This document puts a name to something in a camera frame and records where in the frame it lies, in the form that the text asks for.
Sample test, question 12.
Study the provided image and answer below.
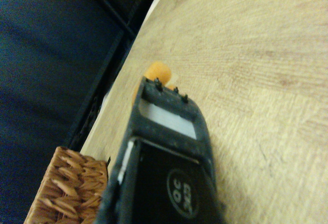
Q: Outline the black curtain stand pole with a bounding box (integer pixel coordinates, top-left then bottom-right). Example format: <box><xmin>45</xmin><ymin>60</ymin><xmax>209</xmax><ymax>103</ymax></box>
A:
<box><xmin>86</xmin><ymin>0</ymin><xmax>138</xmax><ymax>39</ymax></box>

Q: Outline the orange toy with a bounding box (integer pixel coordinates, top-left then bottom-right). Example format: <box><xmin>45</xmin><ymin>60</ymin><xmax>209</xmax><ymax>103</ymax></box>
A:
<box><xmin>131</xmin><ymin>62</ymin><xmax>180</xmax><ymax>107</ymax></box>

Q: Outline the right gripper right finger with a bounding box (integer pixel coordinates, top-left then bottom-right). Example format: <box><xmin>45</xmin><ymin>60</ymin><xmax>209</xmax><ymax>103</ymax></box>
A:
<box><xmin>129</xmin><ymin>76</ymin><xmax>218</xmax><ymax>184</ymax></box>

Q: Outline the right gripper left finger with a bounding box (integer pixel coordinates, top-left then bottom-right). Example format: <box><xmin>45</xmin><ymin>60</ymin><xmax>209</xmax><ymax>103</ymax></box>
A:
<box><xmin>95</xmin><ymin>140</ymin><xmax>138</xmax><ymax>224</ymax></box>

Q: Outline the brown wicker basket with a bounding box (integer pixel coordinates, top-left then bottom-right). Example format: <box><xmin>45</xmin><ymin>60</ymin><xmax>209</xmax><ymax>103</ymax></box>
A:
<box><xmin>23</xmin><ymin>146</ymin><xmax>111</xmax><ymax>224</ymax></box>

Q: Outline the black curtain stand foot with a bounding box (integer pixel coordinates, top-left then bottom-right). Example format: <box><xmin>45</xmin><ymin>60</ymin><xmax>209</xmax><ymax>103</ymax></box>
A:
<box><xmin>67</xmin><ymin>0</ymin><xmax>167</xmax><ymax>150</ymax></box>

